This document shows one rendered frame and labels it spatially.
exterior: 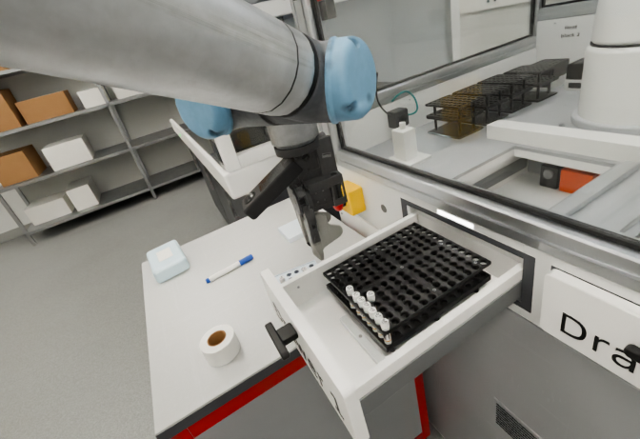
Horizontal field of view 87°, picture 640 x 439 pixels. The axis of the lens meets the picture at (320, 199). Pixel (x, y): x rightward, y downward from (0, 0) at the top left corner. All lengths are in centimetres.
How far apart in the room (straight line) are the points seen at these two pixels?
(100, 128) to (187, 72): 437
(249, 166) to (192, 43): 107
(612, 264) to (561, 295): 8
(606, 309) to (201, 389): 64
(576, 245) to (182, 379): 69
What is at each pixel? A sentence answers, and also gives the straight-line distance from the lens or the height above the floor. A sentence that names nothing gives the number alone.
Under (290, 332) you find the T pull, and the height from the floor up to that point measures 91.
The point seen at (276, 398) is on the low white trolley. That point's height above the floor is 65.
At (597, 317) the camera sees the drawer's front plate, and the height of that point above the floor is 90.
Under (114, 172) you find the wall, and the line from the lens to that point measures 468.
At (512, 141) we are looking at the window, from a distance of 54.
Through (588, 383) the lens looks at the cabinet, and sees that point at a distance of 69.
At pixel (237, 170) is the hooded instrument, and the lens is 126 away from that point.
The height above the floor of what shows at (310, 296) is 84.
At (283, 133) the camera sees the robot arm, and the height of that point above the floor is 117.
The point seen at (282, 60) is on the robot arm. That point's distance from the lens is 26.
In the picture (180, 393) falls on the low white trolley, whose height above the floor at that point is 76.
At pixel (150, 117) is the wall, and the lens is 456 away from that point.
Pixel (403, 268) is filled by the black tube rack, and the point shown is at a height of 90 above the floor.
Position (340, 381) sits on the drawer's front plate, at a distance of 45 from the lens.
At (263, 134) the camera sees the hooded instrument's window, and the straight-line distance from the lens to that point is 128.
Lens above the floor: 129
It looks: 27 degrees down
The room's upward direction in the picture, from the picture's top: 14 degrees counter-clockwise
